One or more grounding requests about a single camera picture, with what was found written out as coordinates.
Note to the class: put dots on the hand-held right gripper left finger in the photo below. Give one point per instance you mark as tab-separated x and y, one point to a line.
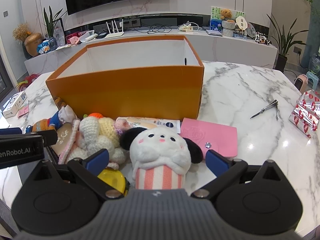
98	158

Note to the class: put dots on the plant in blue glass vase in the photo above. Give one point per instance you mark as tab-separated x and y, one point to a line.
51	40

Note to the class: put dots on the white device box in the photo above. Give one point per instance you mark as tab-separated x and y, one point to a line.
13	105

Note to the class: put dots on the orange crochet fruit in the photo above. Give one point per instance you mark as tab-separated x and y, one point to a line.
94	115

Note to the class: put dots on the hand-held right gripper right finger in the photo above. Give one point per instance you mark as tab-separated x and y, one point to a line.
217	161

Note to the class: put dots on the red feather toy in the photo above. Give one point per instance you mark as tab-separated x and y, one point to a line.
28	80

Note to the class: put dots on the metal nail clipper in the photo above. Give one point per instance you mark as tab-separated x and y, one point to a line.
271	106

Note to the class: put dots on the dried flowers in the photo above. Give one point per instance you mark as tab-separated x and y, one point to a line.
21	31

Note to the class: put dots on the bear plush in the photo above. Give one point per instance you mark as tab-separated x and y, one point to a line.
47	123

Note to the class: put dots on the potted green plant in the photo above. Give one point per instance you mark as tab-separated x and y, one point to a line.
283	55

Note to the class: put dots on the cow print toy car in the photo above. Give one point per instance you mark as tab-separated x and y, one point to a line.
262	39

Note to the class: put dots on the brown teddy bear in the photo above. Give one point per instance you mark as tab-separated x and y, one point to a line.
227	14

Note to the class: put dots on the panda plush with striped cup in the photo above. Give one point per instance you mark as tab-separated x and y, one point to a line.
160	150

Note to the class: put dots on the blue snack bags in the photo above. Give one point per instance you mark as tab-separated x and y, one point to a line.
43	47

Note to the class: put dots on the pink card wallet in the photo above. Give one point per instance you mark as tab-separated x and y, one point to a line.
212	132

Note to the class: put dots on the white yellow crochet doll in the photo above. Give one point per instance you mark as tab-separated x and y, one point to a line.
97	137

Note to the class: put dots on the grey laptop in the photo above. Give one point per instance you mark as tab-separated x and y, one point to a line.
213	32

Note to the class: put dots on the pink paper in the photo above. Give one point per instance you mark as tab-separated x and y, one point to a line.
23	110

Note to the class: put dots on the small pink plush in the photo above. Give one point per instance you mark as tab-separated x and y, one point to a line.
74	40

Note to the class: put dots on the silver red gift bag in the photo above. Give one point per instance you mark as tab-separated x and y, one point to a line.
306	112

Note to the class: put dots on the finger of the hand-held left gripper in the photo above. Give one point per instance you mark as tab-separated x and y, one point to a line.
48	137

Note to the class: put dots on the round white hand fan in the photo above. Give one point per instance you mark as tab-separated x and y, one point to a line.
241	22

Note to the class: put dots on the gold vase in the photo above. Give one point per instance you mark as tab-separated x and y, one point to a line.
33	43

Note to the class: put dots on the orange cardboard box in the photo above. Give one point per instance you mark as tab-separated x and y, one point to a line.
125	97

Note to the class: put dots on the white lotion tube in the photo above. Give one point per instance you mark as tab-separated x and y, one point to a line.
150	123

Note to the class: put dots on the gold gift box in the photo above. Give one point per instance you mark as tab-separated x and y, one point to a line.
65	140

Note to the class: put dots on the white router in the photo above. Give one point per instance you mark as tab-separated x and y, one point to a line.
114	33

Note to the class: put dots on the green blue painting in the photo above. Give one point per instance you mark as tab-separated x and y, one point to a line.
215	15

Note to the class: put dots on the pink heater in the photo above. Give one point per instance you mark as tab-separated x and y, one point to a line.
301	82

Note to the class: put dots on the green stool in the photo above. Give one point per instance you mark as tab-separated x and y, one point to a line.
312	77

